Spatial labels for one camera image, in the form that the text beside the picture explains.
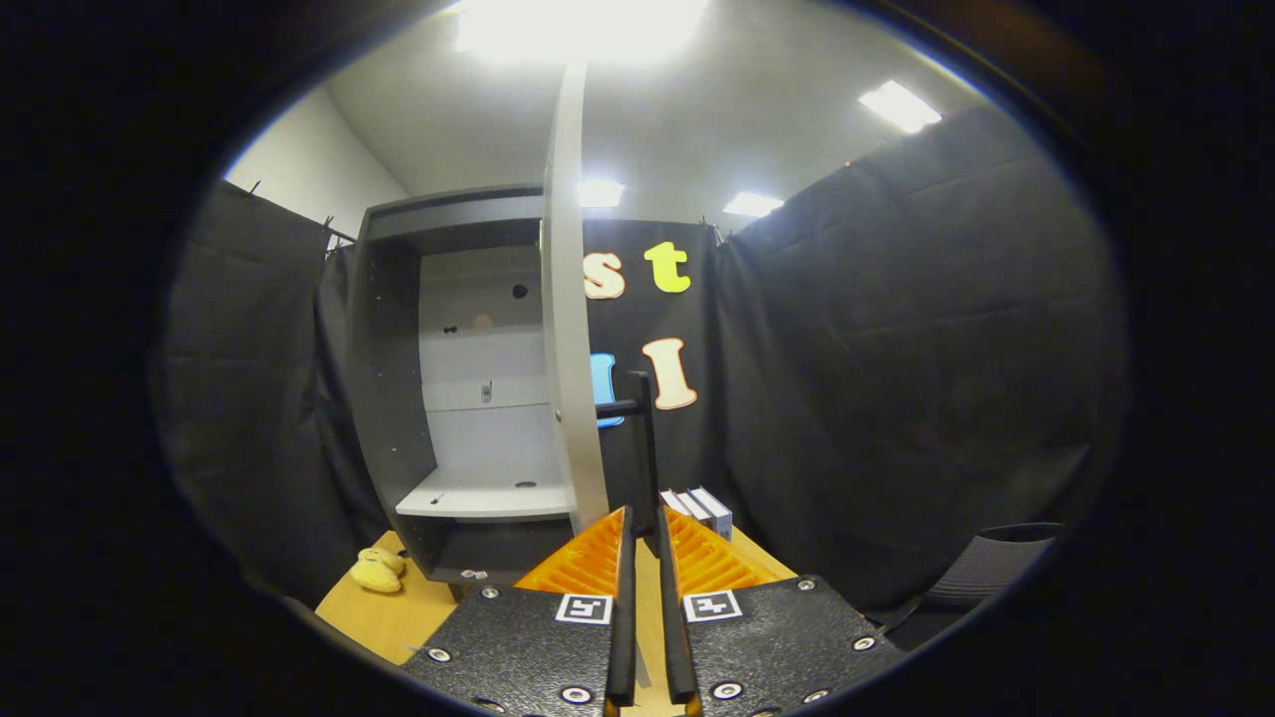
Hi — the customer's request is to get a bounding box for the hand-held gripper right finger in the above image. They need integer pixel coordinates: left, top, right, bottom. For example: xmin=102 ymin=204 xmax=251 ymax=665
xmin=654 ymin=506 xmax=909 ymax=717

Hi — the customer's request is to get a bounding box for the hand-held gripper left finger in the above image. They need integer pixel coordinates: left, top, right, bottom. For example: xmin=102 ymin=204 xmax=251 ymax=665
xmin=398 ymin=506 xmax=638 ymax=717

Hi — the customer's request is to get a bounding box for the black door handle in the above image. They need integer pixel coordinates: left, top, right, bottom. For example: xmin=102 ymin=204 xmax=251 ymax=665
xmin=595 ymin=371 xmax=660 ymax=539

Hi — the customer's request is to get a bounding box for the grey cabinet door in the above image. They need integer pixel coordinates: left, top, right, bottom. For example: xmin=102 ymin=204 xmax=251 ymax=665
xmin=541 ymin=62 xmax=611 ymax=536

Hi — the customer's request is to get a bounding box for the white cabinet shelf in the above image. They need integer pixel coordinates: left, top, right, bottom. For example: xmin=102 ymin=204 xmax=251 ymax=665
xmin=395 ymin=468 xmax=574 ymax=521

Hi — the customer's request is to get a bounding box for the yellow plush toy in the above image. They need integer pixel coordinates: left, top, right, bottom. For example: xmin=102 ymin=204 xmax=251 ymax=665
xmin=349 ymin=547 xmax=407 ymax=595

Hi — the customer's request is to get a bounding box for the grey cabinet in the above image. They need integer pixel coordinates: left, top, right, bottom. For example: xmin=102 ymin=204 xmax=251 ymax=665
xmin=346 ymin=184 xmax=599 ymax=598

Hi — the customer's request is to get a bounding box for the black backdrop cloth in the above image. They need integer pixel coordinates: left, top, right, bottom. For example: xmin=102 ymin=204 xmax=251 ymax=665
xmin=149 ymin=105 xmax=1132 ymax=648

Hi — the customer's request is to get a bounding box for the large ceiling light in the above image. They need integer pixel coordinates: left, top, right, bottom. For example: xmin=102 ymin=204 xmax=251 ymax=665
xmin=456 ymin=0 xmax=710 ymax=63

